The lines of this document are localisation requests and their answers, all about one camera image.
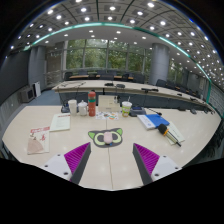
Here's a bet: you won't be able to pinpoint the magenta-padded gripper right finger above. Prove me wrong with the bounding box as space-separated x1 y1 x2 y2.
132 142 183 186

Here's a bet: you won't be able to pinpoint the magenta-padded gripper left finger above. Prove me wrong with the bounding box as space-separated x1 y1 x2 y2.
42 141 92 185

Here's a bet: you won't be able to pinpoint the pink computer mouse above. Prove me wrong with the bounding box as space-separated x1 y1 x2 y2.
103 131 114 145

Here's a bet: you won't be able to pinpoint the grey cat-face mouse pad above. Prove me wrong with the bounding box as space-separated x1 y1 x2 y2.
87 127 124 149

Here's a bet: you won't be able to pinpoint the black handheld microphone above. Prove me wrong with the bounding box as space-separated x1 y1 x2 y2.
157 123 183 148

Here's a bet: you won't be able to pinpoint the white paper document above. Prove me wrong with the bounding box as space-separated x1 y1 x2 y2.
49 112 72 133

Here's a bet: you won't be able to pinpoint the blue and white book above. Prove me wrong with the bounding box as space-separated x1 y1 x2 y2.
136 113 171 131

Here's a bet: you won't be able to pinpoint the white booklet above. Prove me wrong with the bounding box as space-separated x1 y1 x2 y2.
165 129 186 146

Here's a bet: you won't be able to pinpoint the red and white leaflet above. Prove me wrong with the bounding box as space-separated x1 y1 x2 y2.
27 125 51 156

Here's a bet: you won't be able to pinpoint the black desk console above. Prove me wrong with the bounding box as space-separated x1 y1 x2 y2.
129 106 147 118

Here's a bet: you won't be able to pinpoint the white lidded mug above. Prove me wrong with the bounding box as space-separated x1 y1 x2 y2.
77 99 89 117

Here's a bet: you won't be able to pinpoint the small black desk device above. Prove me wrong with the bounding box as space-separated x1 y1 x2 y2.
60 99 71 114

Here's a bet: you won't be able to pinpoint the white paper cup stack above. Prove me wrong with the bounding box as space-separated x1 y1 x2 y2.
67 99 78 116

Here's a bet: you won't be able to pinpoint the colourful sticker sheet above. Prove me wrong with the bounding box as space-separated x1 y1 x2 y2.
95 111 120 121

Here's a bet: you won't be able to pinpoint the printed green-white paper cup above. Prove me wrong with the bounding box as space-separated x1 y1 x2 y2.
121 101 133 118

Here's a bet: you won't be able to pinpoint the red drink bottle green band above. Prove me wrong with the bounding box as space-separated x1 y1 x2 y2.
87 90 97 117

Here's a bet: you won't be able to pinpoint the cream cardboard box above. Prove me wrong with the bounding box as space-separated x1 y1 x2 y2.
97 95 121 113

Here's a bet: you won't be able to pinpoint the long curved conference desk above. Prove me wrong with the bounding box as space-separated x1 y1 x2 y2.
51 79 214 112

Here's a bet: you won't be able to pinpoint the dark office chairs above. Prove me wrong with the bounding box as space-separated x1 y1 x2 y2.
63 69 208 101

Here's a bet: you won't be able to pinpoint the ceiling lights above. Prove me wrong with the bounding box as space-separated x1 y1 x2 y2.
6 0 224 88

